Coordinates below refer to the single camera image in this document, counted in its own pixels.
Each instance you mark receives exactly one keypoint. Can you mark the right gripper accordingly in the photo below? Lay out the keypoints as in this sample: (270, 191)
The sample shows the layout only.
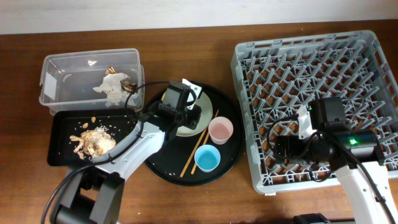
(291, 142)

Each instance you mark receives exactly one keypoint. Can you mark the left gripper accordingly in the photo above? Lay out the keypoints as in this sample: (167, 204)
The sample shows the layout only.
(194, 120)

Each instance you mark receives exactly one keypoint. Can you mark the pink cup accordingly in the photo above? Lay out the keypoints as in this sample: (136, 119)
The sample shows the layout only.
(220, 130)

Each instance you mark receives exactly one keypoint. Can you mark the blue cup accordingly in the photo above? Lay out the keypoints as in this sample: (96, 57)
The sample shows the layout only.
(207, 158)

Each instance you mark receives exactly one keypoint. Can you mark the white paper waste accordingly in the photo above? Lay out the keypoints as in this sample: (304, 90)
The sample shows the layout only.
(116, 86)

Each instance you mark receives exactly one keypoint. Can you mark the food scraps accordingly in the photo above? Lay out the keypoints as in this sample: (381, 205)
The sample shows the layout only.
(93, 142)

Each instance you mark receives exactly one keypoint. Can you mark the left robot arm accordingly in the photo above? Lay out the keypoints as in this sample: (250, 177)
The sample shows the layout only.
(91, 192)

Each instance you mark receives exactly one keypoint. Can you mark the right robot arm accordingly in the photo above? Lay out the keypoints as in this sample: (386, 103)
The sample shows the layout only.
(358, 162)

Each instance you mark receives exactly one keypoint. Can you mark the grey dishwasher rack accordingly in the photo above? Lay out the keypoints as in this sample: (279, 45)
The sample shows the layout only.
(274, 78)

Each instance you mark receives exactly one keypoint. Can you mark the clear plastic waste bin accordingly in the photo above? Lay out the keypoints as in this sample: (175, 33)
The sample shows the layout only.
(67, 80)

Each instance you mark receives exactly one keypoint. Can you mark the left wooden chopstick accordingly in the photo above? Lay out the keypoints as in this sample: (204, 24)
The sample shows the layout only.
(193, 152)

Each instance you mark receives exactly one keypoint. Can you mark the wooden chopstick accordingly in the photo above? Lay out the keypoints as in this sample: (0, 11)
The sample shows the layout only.
(193, 152)
(203, 143)

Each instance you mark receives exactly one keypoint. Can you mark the grey round plate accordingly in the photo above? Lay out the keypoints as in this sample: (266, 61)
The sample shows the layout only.
(205, 104)

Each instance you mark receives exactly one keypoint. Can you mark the right wooden chopstick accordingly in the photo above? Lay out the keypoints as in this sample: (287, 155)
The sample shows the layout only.
(203, 143)

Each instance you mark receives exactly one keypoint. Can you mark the round black serving tray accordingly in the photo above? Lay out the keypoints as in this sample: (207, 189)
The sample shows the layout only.
(169, 161)

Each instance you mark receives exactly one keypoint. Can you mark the black rectangular tray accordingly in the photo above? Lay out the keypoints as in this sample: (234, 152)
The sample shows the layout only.
(73, 123)

